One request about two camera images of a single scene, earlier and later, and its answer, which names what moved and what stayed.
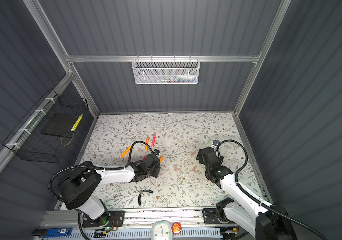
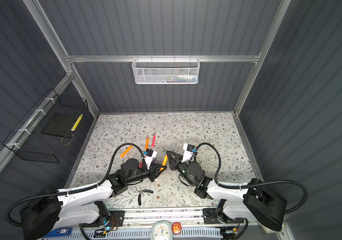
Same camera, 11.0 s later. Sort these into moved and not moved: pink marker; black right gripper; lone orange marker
Moved: black right gripper
Not moved: pink marker; lone orange marker
